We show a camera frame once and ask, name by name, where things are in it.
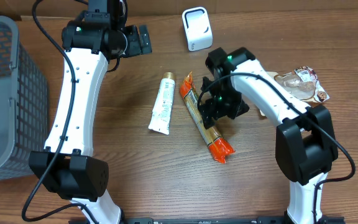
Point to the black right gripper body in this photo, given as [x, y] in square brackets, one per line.
[230, 102]

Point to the grey plastic mesh basket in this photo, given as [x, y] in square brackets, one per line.
[23, 104]

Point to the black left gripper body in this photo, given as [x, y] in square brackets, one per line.
[133, 40]

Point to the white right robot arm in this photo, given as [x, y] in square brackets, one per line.
[304, 148]

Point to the orange spaghetti pasta packet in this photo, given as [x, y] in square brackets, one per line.
[217, 145]

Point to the white gold-capped tube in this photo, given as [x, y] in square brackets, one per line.
[161, 113]

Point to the white barcode scanner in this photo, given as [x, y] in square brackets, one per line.
[197, 28]

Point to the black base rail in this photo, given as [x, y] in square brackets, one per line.
[259, 220]

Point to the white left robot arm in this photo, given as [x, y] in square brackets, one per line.
[66, 165]

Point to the beige brown snack pouch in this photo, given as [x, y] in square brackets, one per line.
[303, 84]

